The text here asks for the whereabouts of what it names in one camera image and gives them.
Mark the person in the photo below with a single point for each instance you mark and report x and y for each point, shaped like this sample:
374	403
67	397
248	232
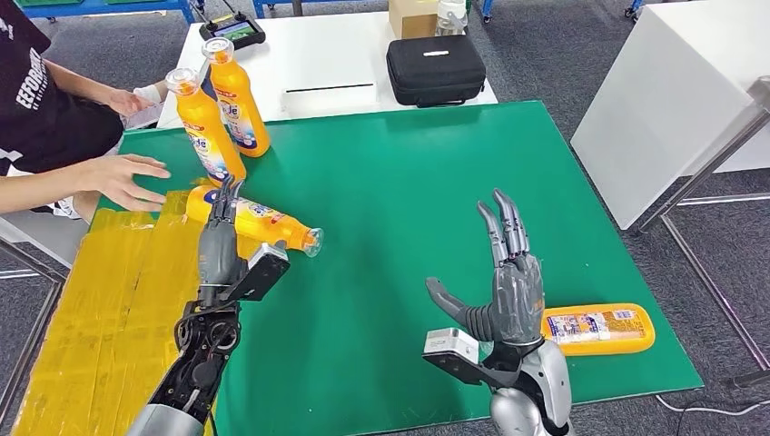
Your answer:
36	108

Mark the orange detergent bottle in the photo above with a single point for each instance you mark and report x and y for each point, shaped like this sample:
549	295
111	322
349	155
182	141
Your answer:
601	331
237	102
207	138
271	222

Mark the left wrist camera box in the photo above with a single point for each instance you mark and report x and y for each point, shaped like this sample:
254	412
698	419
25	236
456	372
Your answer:
264	274

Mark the blue metal rack frame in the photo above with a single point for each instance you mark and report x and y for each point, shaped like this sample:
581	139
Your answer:
120	6

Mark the metal stand frame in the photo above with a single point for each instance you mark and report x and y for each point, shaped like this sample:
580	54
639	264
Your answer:
710	162

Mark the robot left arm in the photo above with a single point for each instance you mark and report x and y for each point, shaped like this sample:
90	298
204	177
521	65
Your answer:
198	361

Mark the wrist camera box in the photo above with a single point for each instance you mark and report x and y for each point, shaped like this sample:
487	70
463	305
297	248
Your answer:
264	274
451	346

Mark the yellow taped cardboard sheet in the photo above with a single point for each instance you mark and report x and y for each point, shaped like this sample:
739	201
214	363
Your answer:
120	313

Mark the green table mat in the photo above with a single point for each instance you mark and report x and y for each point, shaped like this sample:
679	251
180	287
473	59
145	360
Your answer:
391	180

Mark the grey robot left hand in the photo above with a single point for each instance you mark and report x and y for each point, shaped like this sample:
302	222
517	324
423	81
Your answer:
219	259

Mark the person's right hand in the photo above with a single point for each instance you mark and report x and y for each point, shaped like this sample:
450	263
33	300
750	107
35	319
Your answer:
120	180

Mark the black remote controller with screen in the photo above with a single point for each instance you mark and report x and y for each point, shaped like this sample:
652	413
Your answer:
237	30

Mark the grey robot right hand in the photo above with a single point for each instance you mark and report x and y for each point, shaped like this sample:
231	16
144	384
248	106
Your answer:
517	301

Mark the white table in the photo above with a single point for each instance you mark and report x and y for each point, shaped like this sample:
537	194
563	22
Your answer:
325	60

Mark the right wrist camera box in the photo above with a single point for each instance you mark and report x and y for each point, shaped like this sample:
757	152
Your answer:
451	346

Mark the clear plastic jar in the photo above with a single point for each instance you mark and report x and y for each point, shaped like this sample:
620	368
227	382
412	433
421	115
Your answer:
451	17

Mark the brown cardboard box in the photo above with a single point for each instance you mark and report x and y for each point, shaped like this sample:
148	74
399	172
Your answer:
414	18

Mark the person's left hand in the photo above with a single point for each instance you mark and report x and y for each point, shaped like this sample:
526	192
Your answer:
132	102

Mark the black zip carry case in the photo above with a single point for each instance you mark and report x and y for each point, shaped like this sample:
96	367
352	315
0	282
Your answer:
436	69

